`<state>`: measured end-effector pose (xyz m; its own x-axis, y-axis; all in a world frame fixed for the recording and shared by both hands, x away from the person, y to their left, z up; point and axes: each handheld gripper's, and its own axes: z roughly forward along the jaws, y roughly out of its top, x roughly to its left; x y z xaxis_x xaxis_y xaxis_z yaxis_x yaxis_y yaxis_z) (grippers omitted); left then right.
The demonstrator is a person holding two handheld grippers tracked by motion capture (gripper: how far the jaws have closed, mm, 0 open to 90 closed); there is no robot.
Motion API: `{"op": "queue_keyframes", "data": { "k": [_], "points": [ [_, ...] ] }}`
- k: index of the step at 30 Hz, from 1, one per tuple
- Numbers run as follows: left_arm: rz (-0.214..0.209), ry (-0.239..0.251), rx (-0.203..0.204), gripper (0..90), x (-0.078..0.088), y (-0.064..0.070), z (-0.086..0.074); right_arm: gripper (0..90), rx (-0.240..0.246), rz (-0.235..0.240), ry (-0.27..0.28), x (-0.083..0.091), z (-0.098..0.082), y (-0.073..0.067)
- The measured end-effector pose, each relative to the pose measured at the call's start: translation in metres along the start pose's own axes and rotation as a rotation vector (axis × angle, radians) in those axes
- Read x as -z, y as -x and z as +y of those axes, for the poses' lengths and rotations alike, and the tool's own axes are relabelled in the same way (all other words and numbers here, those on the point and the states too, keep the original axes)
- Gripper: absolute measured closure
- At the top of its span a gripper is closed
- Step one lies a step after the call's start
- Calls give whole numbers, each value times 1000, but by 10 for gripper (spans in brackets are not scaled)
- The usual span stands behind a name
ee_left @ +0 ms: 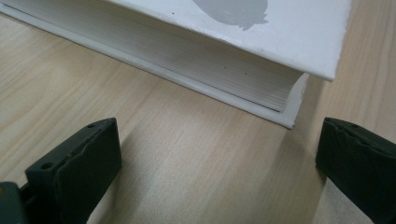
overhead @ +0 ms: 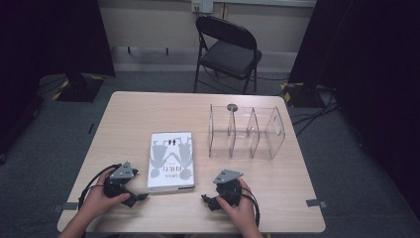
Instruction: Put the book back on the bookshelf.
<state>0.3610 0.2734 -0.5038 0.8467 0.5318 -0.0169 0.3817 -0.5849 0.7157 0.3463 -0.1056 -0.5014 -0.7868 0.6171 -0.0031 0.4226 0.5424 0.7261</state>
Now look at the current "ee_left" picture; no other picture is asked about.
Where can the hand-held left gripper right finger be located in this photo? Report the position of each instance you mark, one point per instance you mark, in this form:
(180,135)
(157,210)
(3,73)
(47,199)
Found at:
(361,168)

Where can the white box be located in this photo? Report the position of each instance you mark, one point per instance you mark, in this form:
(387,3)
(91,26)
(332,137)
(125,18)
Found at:
(295,37)

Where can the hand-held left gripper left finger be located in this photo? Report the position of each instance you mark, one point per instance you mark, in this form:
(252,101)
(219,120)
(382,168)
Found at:
(77,174)

